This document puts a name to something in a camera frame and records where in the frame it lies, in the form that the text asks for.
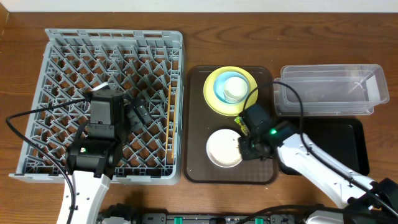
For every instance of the white rice bowl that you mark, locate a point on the white rice bowl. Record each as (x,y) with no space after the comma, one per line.
(222,148)

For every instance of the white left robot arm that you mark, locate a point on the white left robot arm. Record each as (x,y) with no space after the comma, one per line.
(82,204)

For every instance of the right wooden chopstick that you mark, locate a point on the right wooden chopstick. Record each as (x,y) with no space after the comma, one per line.
(174,125)

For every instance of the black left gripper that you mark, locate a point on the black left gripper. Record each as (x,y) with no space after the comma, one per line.
(135,121)

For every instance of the left wooden chopstick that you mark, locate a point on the left wooden chopstick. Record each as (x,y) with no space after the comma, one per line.
(168,119)

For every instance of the wooden chopstick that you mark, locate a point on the wooden chopstick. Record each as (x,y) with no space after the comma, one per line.
(168,119)
(174,125)

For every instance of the brown serving tray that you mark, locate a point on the brown serving tray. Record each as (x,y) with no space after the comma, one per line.
(199,122)

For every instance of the black tray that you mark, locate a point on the black tray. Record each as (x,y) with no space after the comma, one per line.
(342,138)

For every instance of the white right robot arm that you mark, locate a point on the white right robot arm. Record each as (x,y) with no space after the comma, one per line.
(297,151)

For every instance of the white cup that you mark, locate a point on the white cup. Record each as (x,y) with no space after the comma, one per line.
(235,89)

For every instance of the yellow green snack wrapper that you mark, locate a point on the yellow green snack wrapper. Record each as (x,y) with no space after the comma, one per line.
(238,120)

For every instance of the light blue bowl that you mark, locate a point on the light blue bowl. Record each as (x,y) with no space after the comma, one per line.
(218,86)

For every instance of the yellow plate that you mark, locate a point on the yellow plate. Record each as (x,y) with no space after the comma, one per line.
(218,105)

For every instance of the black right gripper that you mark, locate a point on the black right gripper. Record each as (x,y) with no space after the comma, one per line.
(242,149)

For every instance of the clear plastic bin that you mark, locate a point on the clear plastic bin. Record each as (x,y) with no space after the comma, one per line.
(330,90)

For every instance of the grey plastic dish rack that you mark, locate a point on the grey plastic dish rack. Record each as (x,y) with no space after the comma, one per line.
(141,64)

